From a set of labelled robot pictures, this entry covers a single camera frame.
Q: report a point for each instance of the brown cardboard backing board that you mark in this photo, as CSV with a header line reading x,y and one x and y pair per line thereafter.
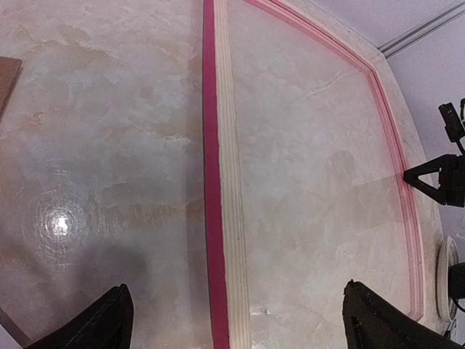
x,y
9,71

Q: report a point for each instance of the right aluminium corner post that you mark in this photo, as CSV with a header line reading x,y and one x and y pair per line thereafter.
x,y
420,31

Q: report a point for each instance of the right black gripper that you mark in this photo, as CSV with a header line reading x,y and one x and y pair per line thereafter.
x,y
456,181

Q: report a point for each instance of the pink wooden picture frame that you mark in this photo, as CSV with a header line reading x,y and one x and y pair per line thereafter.
x,y
225,235

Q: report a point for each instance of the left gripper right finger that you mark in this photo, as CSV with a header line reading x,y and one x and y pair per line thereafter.
x,y
371,322

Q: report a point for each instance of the black cylindrical cup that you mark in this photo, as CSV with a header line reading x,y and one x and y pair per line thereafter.
x,y
456,281

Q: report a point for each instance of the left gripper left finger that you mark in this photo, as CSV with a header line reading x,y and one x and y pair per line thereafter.
x,y
106,323

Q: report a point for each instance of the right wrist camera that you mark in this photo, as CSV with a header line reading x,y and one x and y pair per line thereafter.
x,y
454,123

